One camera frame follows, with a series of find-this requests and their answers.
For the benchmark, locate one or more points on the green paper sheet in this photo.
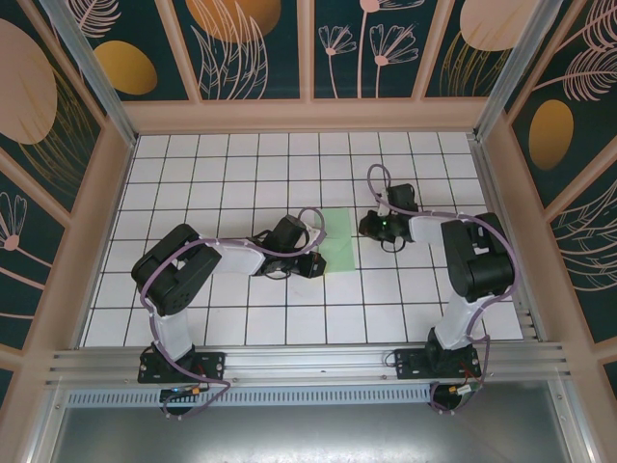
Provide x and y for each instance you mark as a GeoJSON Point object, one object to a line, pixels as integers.
{"type": "Point", "coordinates": [340, 241]}

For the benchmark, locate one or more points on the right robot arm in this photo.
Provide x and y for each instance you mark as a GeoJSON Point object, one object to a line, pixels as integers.
{"type": "Point", "coordinates": [482, 270]}

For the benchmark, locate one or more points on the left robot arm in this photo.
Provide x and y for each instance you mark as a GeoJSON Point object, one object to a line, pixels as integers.
{"type": "Point", "coordinates": [178, 270]}

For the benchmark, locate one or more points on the grey metal sheet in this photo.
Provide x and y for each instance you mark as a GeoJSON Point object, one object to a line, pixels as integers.
{"type": "Point", "coordinates": [308, 434]}

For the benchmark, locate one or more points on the yellow power connector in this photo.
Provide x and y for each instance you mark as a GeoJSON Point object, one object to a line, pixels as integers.
{"type": "Point", "coordinates": [196, 389]}
{"type": "Point", "coordinates": [460, 389]}

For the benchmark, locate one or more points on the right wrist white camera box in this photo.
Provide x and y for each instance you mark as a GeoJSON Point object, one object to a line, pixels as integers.
{"type": "Point", "coordinates": [382, 205]}

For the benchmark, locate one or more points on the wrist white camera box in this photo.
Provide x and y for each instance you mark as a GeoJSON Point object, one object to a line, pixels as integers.
{"type": "Point", "coordinates": [382, 205]}
{"type": "Point", "coordinates": [314, 241]}

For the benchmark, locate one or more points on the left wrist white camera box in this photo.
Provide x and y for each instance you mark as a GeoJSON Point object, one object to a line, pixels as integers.
{"type": "Point", "coordinates": [314, 241]}

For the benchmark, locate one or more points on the aluminium side rail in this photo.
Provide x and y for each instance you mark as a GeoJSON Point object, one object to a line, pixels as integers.
{"type": "Point", "coordinates": [494, 183]}

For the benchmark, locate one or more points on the long aluminium mounting rail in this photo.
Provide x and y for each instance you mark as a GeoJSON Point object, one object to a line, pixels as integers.
{"type": "Point", "coordinates": [308, 362]}

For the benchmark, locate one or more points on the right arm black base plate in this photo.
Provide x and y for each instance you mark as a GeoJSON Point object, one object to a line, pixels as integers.
{"type": "Point", "coordinates": [410, 364]}

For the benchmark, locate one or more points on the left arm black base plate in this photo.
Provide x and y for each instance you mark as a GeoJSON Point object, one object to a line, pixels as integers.
{"type": "Point", "coordinates": [212, 364]}

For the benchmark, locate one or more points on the aluminium corner post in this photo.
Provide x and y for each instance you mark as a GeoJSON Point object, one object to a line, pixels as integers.
{"type": "Point", "coordinates": [523, 72]}
{"type": "Point", "coordinates": [91, 72]}

